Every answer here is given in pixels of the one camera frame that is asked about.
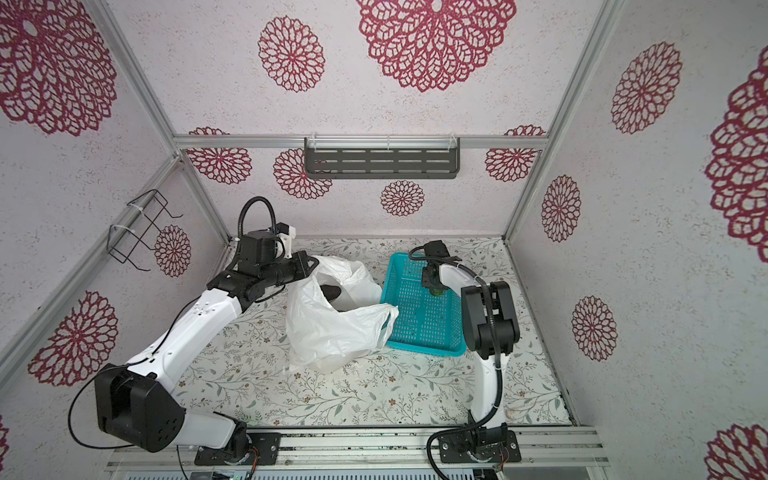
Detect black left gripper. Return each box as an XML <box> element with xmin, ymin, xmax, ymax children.
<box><xmin>262</xmin><ymin>250</ymin><xmax>320</xmax><ymax>289</ymax></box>

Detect dark purple mangosteen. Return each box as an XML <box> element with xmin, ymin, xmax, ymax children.
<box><xmin>320</xmin><ymin>285</ymin><xmax>342</xmax><ymax>302</ymax></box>

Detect white plastic bag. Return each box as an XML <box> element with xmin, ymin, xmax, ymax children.
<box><xmin>286</xmin><ymin>256</ymin><xmax>399</xmax><ymax>374</ymax></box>

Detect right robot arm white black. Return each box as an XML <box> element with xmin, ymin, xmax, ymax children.
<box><xmin>408</xmin><ymin>240</ymin><xmax>521</xmax><ymax>437</ymax></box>

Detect teal plastic basket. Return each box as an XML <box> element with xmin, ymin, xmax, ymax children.
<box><xmin>381</xmin><ymin>253</ymin><xmax>466</xmax><ymax>357</ymax></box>

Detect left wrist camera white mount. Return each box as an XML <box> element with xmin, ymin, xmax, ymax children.
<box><xmin>276</xmin><ymin>222</ymin><xmax>297</xmax><ymax>258</ymax></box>

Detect grey wall shelf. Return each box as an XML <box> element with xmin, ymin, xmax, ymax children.
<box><xmin>303</xmin><ymin>137</ymin><xmax>461</xmax><ymax>180</ymax></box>

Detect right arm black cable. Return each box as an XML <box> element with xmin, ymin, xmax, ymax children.
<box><xmin>407</xmin><ymin>244</ymin><xmax>505</xmax><ymax>480</ymax></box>

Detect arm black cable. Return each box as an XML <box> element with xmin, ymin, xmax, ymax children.
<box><xmin>67</xmin><ymin>196</ymin><xmax>288</xmax><ymax>451</ymax></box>
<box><xmin>407</xmin><ymin>244</ymin><xmax>505</xmax><ymax>480</ymax></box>

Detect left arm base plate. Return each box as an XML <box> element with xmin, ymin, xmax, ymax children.
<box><xmin>194</xmin><ymin>431</ymin><xmax>282</xmax><ymax>466</ymax></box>

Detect black wire wall rack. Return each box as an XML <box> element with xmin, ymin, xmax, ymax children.
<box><xmin>105</xmin><ymin>188</ymin><xmax>183</xmax><ymax>272</ymax></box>

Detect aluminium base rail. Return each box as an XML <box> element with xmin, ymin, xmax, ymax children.
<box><xmin>107</xmin><ymin>425</ymin><xmax>610</xmax><ymax>470</ymax></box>

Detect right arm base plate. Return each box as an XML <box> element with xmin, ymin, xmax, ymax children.
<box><xmin>438</xmin><ymin>424</ymin><xmax>522</xmax><ymax>464</ymax></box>

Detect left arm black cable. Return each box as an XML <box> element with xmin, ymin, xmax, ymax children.
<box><xmin>67</xmin><ymin>196</ymin><xmax>288</xmax><ymax>451</ymax></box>

